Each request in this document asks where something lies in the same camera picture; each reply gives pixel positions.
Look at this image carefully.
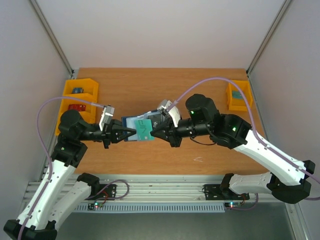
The yellow bin near left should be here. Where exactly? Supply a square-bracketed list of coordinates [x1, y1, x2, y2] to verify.
[54, 114, 66, 136]

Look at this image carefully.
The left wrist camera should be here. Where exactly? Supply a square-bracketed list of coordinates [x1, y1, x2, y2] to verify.
[98, 105, 115, 132]

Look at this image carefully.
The yellow bin right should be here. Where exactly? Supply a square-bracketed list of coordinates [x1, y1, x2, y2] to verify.
[225, 80, 253, 112]

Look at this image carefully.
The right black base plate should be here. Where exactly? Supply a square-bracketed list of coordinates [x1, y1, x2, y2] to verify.
[202, 184, 250, 201]

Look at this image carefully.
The right controller board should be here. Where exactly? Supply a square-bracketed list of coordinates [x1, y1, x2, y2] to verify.
[224, 201, 242, 209]

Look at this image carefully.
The yellow bin far left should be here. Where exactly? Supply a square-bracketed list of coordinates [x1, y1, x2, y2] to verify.
[63, 78, 99, 98]

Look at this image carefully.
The yellow bin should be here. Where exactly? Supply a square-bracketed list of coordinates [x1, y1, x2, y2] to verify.
[54, 114, 66, 136]
[225, 80, 253, 112]
[63, 78, 99, 98]
[58, 93, 97, 121]

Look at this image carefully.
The blue card holder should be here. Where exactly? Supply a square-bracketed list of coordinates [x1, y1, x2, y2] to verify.
[121, 110, 165, 142]

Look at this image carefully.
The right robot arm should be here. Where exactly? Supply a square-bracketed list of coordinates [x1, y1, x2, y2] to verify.
[150, 94, 315, 204]

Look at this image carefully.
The controller board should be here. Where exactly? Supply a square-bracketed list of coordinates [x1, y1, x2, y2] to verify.
[87, 202, 104, 211]
[224, 201, 242, 209]

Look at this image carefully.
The teal credit card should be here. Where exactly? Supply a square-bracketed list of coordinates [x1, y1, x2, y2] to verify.
[134, 119, 155, 142]

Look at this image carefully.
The black VIP credit card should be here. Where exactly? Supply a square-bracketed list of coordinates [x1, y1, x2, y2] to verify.
[147, 113, 163, 130]

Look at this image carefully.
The teal card in bin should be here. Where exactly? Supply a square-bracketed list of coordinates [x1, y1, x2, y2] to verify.
[231, 90, 243, 100]

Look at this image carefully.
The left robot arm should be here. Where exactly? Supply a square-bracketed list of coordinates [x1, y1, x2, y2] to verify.
[3, 106, 136, 240]

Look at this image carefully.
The grey slotted cable duct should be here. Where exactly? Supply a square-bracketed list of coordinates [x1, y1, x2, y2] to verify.
[74, 202, 225, 214]

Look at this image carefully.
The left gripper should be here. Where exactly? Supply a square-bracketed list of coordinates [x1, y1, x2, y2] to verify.
[77, 119, 137, 149]

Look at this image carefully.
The blue card in bin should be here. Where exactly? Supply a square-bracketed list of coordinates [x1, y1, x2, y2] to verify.
[71, 87, 84, 94]

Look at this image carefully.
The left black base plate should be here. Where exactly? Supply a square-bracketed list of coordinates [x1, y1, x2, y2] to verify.
[85, 183, 117, 201]

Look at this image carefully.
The red card in bin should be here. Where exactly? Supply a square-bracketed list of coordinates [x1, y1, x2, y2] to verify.
[68, 104, 86, 112]

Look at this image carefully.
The yellow bin middle left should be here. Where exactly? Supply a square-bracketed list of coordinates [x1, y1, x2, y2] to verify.
[58, 93, 97, 121]

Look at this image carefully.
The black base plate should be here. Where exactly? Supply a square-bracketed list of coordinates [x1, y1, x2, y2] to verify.
[85, 183, 117, 201]
[202, 184, 250, 201]

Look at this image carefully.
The left controller board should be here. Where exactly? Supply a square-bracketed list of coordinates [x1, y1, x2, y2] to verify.
[87, 202, 104, 211]

